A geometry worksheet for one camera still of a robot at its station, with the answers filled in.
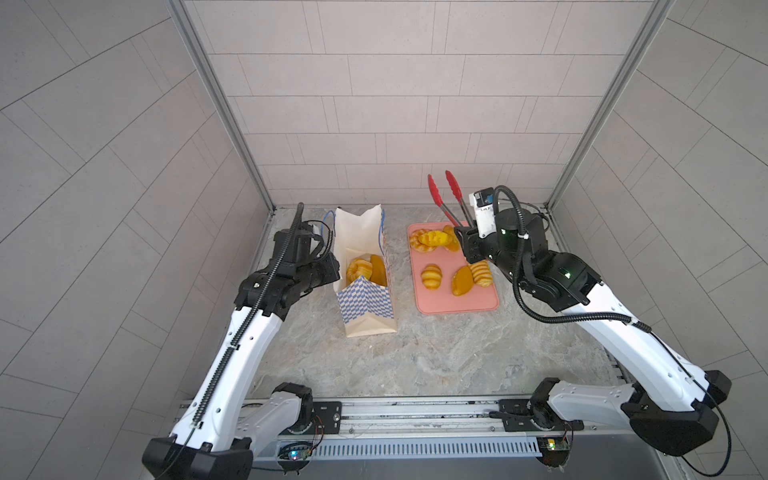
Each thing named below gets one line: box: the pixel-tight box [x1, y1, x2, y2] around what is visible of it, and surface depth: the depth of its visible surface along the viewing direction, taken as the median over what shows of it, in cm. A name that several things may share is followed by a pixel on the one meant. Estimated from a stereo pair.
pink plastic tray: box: [408, 221, 499, 315], surface depth 95 cm
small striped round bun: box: [420, 263, 443, 290], surface depth 96 cm
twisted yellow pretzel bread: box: [409, 228, 452, 253], surface depth 104 cm
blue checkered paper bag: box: [333, 205, 363, 337], surface depth 79 cm
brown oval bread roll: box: [452, 266, 474, 296], surface depth 93 cm
